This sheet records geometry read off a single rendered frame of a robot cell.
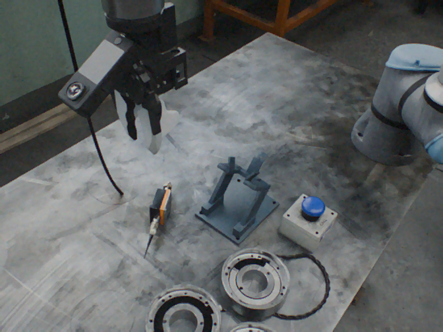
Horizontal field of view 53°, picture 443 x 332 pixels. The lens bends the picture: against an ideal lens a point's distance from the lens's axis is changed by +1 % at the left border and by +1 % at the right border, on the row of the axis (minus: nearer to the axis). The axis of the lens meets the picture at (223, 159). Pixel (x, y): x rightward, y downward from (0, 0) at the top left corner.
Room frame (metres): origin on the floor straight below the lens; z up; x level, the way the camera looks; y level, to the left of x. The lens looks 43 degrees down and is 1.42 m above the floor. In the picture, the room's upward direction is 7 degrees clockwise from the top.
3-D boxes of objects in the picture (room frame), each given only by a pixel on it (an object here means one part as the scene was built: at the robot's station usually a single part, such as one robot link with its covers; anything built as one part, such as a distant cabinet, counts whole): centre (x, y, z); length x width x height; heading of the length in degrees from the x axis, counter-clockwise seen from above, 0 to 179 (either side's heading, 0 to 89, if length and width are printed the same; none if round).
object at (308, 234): (0.51, -0.16, 0.82); 0.08 x 0.07 x 0.05; 147
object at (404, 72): (0.78, -0.36, 0.97); 0.13 x 0.12 x 0.14; 16
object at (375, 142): (0.79, -0.36, 0.85); 0.15 x 0.15 x 0.10
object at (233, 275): (0.38, -0.07, 0.82); 0.08 x 0.08 x 0.02
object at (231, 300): (0.38, -0.07, 0.82); 0.10 x 0.10 x 0.04
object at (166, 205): (0.51, 0.09, 0.82); 0.05 x 0.02 x 0.04; 177
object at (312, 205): (0.51, -0.16, 0.85); 0.04 x 0.04 x 0.05
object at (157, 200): (0.48, 0.10, 0.82); 0.17 x 0.02 x 0.04; 177
